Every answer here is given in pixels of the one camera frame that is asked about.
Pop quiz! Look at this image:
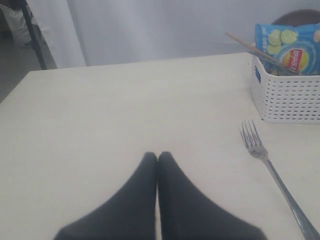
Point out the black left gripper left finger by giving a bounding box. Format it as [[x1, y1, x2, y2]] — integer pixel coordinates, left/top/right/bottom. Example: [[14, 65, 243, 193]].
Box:
[[55, 152, 158, 240]]

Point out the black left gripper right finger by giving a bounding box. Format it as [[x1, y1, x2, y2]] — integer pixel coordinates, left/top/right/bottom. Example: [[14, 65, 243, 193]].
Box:
[[157, 152, 253, 240]]

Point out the silver metal fork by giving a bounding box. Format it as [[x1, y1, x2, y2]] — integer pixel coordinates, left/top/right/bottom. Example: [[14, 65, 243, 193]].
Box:
[[239, 120, 320, 240]]

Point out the white plastic perforated basket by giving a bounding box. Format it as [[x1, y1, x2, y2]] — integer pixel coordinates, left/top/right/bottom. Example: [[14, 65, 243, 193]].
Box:
[[250, 56, 320, 124]]

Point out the brown wooden chopstick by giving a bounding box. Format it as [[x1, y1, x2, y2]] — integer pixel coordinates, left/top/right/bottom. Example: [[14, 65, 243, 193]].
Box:
[[246, 50, 297, 74], [225, 32, 300, 75]]

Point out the blue Lays chips bag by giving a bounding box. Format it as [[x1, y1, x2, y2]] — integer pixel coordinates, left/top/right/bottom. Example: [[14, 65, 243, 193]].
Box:
[[254, 23, 320, 75]]

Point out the dark brown round plate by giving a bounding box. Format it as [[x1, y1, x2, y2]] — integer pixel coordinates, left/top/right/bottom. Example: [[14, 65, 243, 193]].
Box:
[[272, 9, 320, 27]]

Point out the black metal stand leg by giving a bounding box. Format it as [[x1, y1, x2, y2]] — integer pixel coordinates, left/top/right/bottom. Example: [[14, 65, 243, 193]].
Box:
[[19, 0, 47, 70]]

